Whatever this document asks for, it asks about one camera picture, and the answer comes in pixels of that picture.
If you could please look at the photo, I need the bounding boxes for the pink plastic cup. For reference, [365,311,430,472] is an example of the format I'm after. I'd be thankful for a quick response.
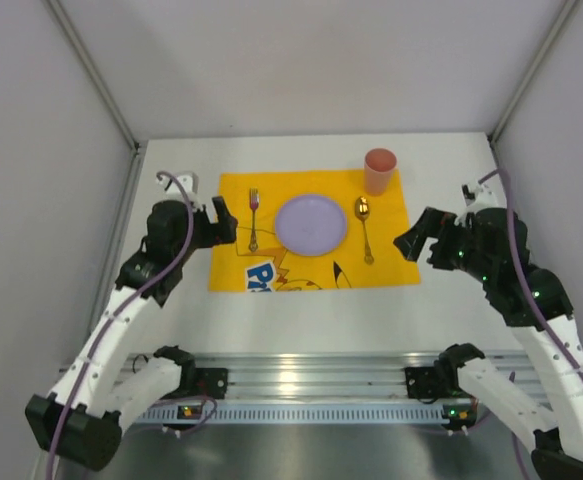
[364,148,397,196]

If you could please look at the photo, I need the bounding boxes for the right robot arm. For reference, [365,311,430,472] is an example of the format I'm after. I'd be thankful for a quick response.
[393,183,583,479]

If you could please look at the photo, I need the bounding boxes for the perforated grey cable duct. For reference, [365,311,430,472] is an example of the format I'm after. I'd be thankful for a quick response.
[136,402,476,425]

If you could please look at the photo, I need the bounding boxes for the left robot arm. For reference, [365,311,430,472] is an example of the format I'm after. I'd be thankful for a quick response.
[25,171,237,479]

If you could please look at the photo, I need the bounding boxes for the aluminium frame rail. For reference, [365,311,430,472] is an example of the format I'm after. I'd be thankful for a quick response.
[60,349,537,404]

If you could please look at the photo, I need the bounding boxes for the right aluminium corner post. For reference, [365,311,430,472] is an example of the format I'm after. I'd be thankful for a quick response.
[488,0,583,144]

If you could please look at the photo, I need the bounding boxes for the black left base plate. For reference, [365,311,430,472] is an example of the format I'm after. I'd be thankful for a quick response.
[182,368,229,400]

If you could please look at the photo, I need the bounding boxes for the purple plastic plate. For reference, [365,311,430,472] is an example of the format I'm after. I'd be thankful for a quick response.
[274,194,348,257]

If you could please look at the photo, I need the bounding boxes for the left aluminium corner post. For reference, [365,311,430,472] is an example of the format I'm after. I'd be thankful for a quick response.
[45,0,142,151]

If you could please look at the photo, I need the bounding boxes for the aluminium corner post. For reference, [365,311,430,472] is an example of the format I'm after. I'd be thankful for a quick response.
[488,0,583,144]
[45,0,142,151]

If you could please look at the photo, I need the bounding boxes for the yellow cloth placemat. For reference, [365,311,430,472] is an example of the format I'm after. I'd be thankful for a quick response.
[209,170,420,292]

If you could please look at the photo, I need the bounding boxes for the iridescent purple metal fork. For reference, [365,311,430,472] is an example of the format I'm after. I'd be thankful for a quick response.
[249,188,260,253]

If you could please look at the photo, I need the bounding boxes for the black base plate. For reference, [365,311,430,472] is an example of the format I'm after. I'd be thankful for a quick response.
[182,368,229,400]
[404,366,450,404]

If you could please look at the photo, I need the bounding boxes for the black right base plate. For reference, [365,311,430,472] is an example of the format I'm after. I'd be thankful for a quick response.
[404,366,450,404]

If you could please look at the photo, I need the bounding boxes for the gold metal spoon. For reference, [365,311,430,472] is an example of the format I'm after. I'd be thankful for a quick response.
[355,196,374,265]

